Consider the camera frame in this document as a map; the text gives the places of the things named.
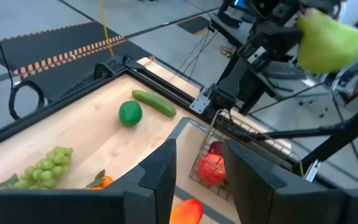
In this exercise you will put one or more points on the black perforated bracket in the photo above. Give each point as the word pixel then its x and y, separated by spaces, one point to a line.
pixel 113 67

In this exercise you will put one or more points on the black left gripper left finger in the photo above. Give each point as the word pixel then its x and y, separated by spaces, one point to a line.
pixel 154 199

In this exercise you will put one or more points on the black aluminium table frame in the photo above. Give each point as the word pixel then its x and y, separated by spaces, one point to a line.
pixel 166 90

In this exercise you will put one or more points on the dull olive green pear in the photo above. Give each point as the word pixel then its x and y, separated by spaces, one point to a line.
pixel 328 42

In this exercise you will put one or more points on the small black floor mat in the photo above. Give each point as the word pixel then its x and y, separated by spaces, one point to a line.
pixel 194 25

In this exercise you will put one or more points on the green cucumber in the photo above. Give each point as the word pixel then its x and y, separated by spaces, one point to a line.
pixel 154 103

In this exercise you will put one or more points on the black hazard-striped floor mat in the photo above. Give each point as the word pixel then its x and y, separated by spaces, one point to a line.
pixel 57 46

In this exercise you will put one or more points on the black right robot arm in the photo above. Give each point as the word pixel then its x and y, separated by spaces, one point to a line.
pixel 235 84

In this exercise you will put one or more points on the green grape bunch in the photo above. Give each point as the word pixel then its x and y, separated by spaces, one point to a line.
pixel 47 168

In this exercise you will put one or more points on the large green lime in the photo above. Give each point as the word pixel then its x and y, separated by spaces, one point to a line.
pixel 130 113

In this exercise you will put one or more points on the orange tangerine cluster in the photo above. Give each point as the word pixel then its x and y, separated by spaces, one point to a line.
pixel 104 182

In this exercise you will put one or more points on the black stand beam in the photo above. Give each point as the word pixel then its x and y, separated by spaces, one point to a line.
pixel 346 137

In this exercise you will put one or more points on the dark red plum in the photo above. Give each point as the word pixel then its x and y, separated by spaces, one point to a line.
pixel 217 147

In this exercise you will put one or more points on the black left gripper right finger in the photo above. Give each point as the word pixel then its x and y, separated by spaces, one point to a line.
pixel 259 202

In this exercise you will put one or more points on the bright red apple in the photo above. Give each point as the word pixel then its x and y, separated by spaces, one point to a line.
pixel 211 169

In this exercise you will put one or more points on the red and orange mango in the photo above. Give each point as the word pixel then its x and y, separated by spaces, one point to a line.
pixel 186 213

